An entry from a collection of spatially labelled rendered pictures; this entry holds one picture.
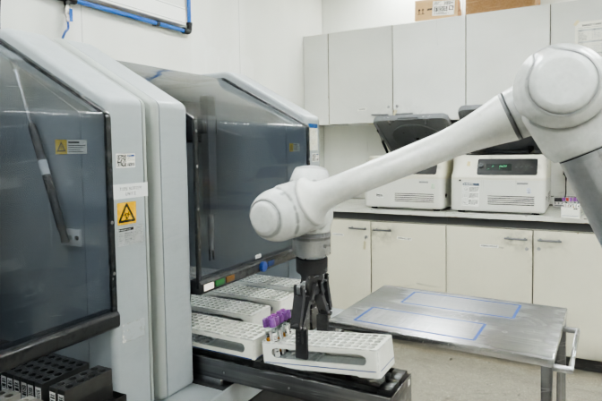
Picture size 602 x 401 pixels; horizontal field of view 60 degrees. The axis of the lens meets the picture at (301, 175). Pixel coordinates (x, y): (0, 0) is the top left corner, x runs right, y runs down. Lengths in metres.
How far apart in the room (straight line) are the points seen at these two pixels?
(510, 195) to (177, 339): 2.48
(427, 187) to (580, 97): 2.69
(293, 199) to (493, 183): 2.50
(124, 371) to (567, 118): 0.98
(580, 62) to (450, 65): 2.95
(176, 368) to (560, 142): 0.98
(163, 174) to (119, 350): 0.39
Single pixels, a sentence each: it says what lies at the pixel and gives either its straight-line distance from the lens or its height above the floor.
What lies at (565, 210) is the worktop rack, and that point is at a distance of 3.36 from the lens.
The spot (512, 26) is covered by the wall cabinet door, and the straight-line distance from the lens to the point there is 3.76.
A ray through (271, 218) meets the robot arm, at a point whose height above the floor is 1.19.
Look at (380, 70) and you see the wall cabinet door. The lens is 3.93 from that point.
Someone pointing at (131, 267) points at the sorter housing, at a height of 1.07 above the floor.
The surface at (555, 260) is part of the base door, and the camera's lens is 3.44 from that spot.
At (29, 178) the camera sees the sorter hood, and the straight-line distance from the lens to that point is 1.03.
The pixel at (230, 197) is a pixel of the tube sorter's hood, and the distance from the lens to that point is 1.44.
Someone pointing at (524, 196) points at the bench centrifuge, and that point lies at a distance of 3.41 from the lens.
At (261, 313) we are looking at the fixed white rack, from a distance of 1.54.
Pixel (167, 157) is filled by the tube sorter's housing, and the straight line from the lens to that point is 1.27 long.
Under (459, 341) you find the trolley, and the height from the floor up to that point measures 0.82.
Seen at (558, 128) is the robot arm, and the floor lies 1.35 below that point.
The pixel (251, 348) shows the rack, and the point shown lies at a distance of 1.34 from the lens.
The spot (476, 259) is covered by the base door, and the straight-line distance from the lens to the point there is 3.49.
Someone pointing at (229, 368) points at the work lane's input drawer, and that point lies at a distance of 1.37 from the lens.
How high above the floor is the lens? 1.33
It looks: 3 degrees down
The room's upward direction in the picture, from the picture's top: 1 degrees counter-clockwise
